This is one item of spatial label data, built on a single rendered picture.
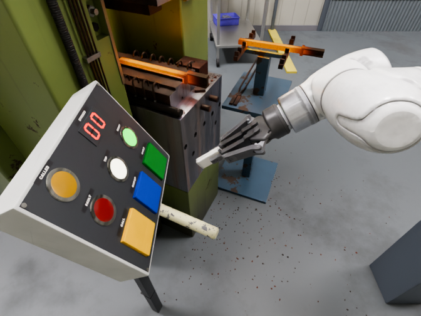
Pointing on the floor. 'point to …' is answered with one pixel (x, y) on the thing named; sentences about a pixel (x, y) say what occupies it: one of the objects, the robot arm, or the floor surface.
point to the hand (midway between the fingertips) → (210, 158)
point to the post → (145, 285)
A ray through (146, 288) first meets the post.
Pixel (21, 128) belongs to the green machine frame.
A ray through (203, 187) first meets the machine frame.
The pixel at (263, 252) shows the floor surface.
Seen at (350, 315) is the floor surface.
